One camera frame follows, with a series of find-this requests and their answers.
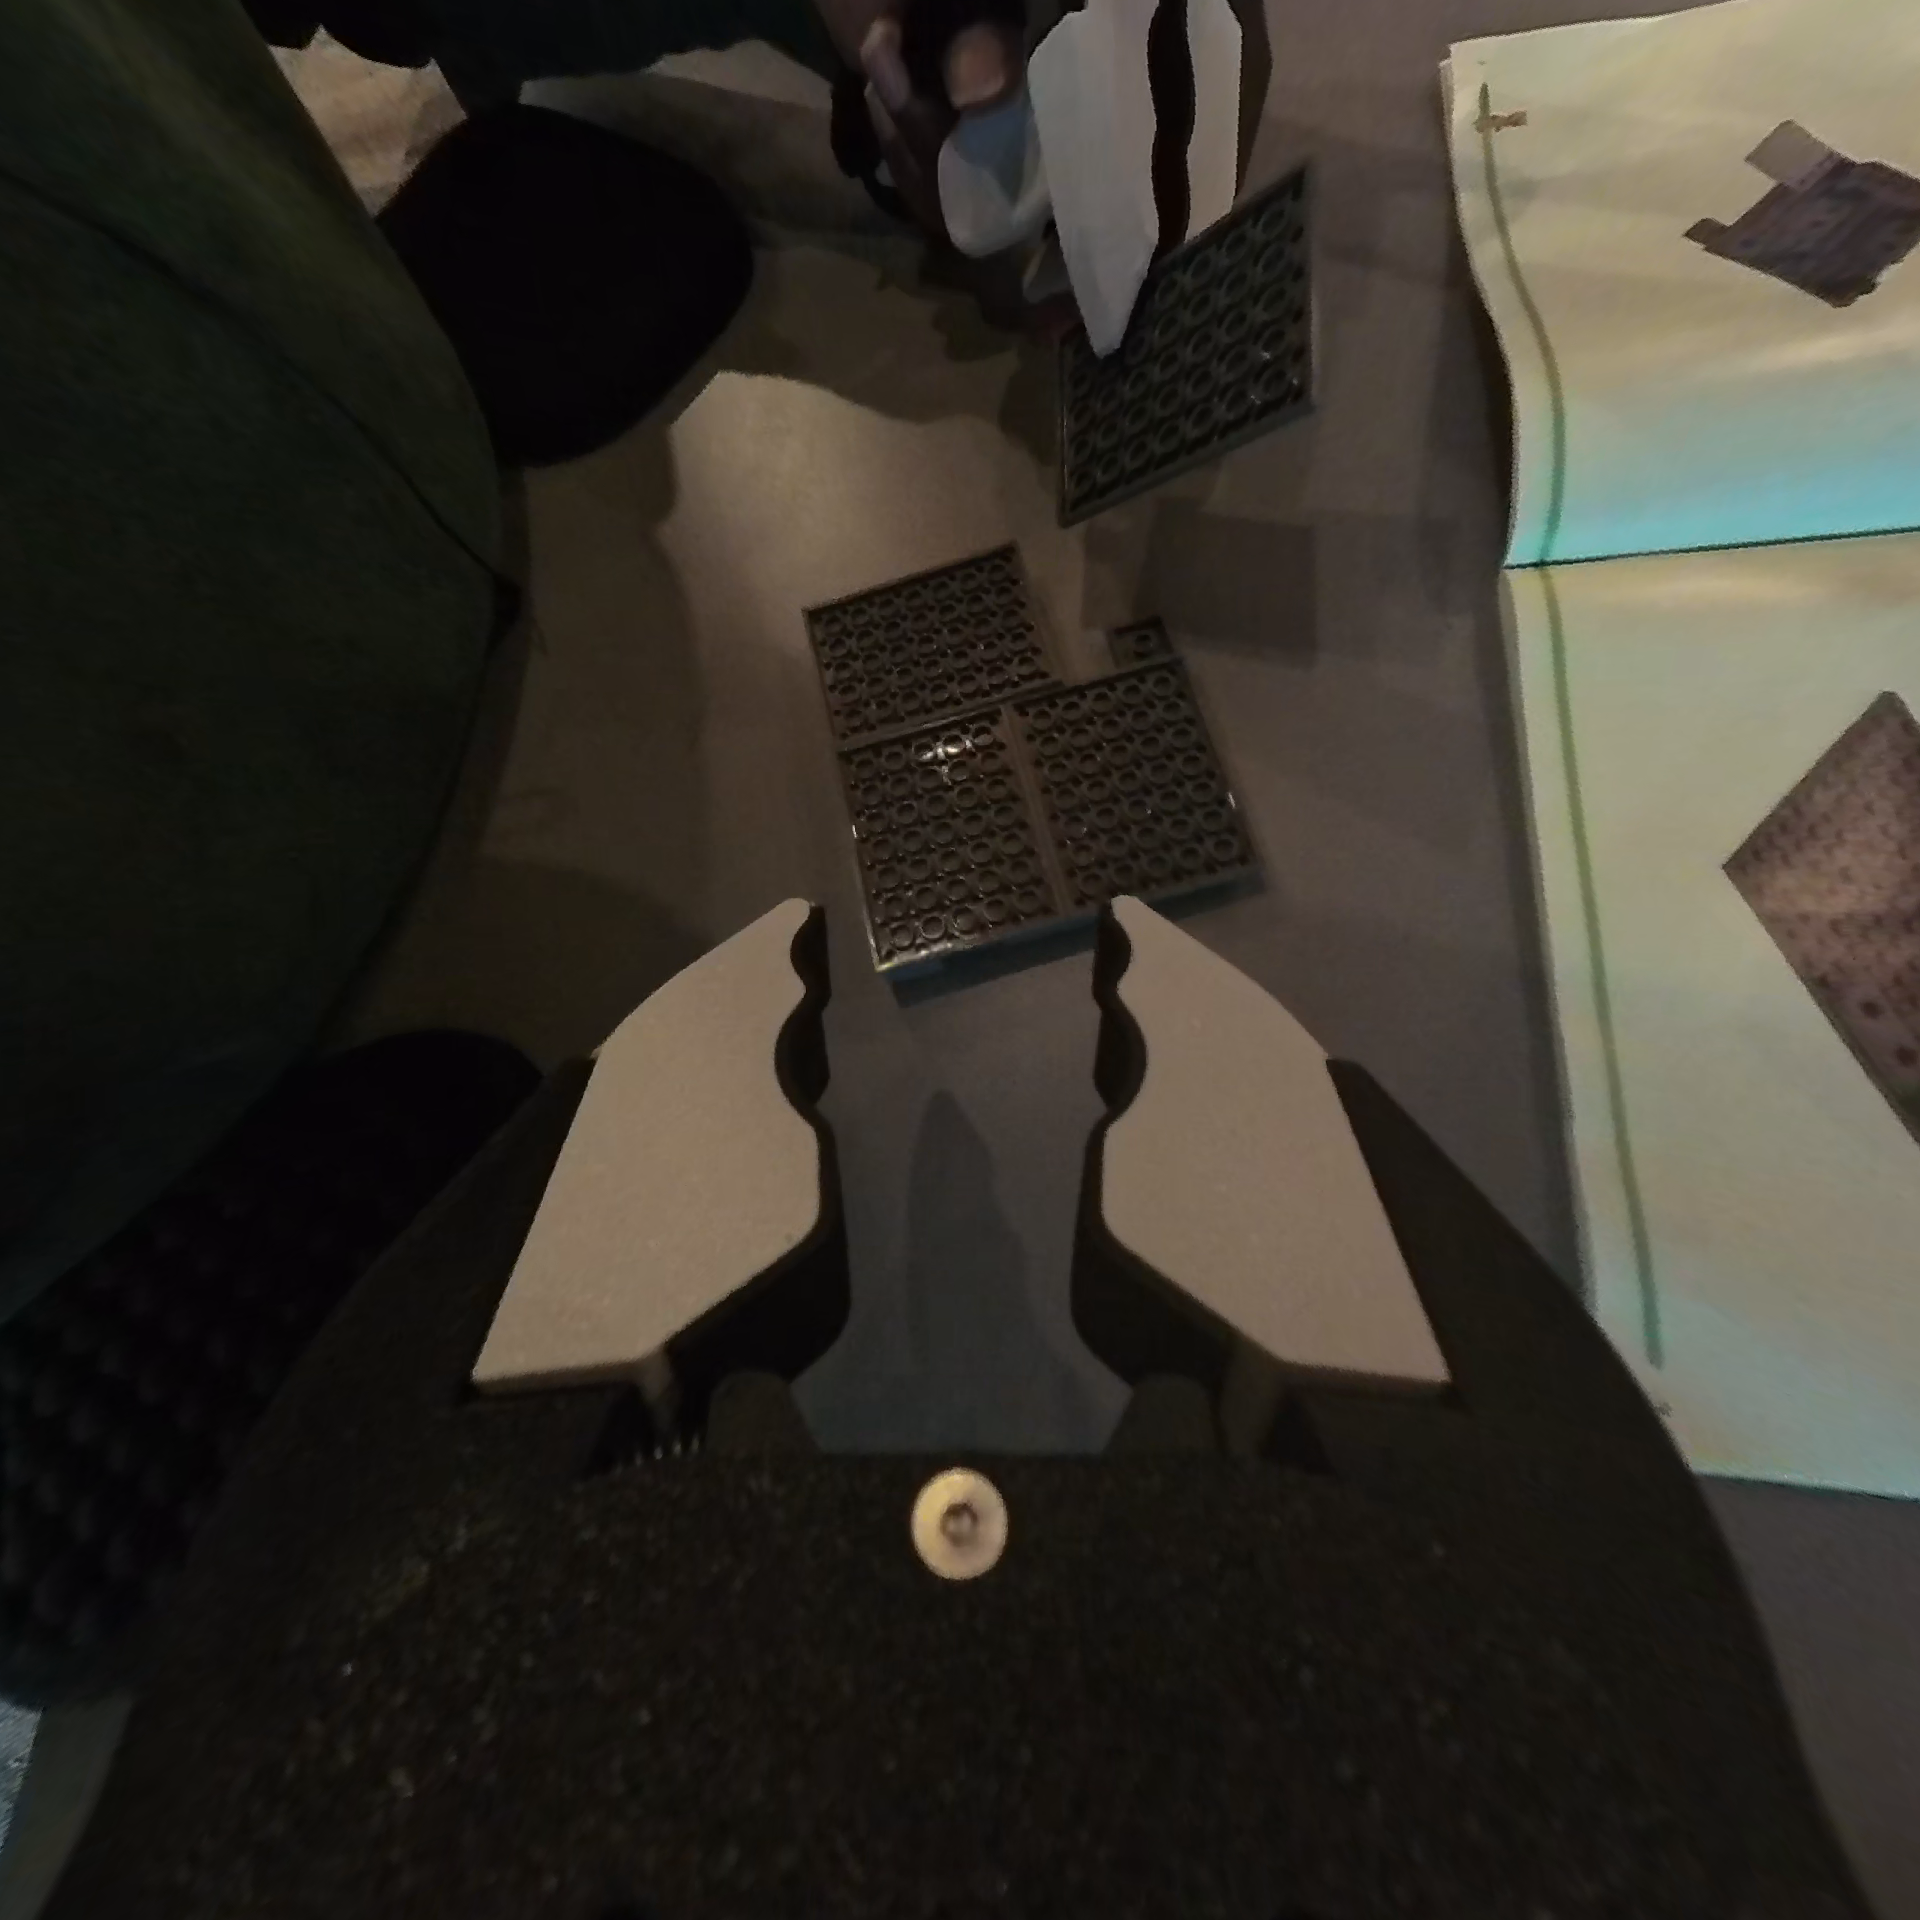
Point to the person's left hand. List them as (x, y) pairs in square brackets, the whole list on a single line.
[(979, 66)]

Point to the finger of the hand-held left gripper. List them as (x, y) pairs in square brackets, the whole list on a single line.
[(1096, 149), (1223, 105)]

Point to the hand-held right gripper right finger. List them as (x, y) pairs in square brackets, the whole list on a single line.
[(1261, 1200)]

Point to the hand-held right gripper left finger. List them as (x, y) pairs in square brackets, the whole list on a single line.
[(676, 1185)]

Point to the grey studded toy plate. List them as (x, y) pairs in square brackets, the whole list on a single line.
[(1202, 359)]

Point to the dark green sweatshirt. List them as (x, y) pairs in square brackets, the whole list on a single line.
[(195, 599)]

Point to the grey toy brick plate assembly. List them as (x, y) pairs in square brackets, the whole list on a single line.
[(1021, 781)]

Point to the instruction booklet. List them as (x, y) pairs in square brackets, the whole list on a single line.
[(1724, 1049)]

